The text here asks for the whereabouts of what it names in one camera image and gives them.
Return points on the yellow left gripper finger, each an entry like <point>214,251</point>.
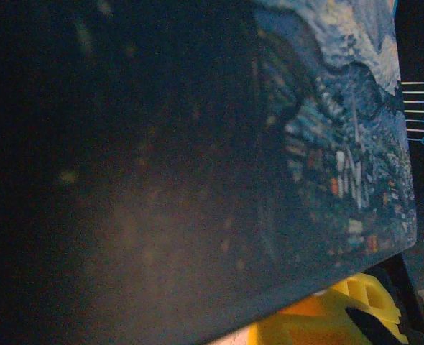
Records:
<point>305,323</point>

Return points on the starry night print box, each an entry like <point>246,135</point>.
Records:
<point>197,161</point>

